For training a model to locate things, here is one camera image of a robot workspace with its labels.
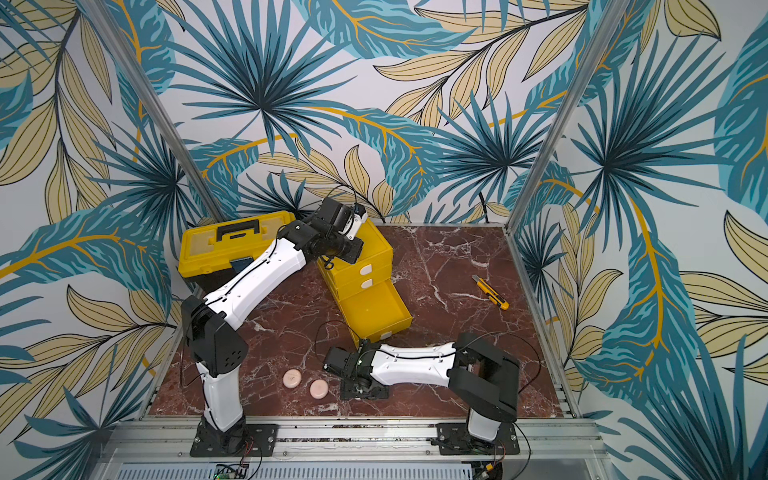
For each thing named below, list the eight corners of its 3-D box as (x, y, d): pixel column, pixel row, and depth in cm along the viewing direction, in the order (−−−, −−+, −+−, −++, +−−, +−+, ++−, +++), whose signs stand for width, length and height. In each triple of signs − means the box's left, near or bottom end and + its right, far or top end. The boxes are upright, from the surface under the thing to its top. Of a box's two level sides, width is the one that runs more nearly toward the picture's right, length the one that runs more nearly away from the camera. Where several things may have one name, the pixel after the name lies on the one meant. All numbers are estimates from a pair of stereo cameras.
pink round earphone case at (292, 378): (282, 388, 83) (280, 386, 82) (286, 370, 86) (284, 368, 85) (300, 388, 83) (298, 386, 82) (303, 370, 86) (301, 368, 85)
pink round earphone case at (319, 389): (309, 399, 82) (308, 397, 80) (312, 381, 84) (310, 379, 83) (327, 399, 82) (326, 397, 80) (329, 381, 85) (328, 379, 83)
